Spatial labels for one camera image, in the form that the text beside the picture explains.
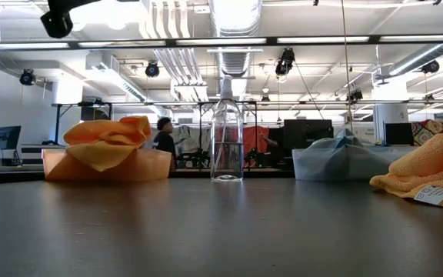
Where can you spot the black overhead frame beam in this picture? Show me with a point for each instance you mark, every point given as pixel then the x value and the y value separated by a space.
pixel 271 40

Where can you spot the colourful patchwork quilt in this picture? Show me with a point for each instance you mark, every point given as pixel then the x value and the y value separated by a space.
pixel 433 129

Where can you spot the pale blue plastic basket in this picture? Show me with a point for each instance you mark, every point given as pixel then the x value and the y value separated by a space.
pixel 340 165

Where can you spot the person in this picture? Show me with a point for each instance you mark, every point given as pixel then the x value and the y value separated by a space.
pixel 164 142

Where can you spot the silver ventilation duct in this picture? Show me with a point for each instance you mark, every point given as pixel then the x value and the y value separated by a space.
pixel 235 15

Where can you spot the black table mat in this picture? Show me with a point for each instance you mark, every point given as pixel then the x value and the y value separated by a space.
pixel 206 231

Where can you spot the red cloth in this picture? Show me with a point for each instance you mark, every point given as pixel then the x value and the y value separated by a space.
pixel 254 138

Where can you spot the black ceiling spotlight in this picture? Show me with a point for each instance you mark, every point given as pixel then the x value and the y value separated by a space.
pixel 27 77
pixel 285 61
pixel 152 69
pixel 430 67
pixel 355 96

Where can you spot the black computer monitor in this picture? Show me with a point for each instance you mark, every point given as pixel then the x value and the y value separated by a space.
pixel 2 137
pixel 398 134
pixel 306 132

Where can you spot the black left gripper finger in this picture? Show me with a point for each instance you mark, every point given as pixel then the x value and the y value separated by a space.
pixel 57 24

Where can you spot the clear spray bottle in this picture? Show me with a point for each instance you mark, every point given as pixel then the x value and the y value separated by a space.
pixel 227 154

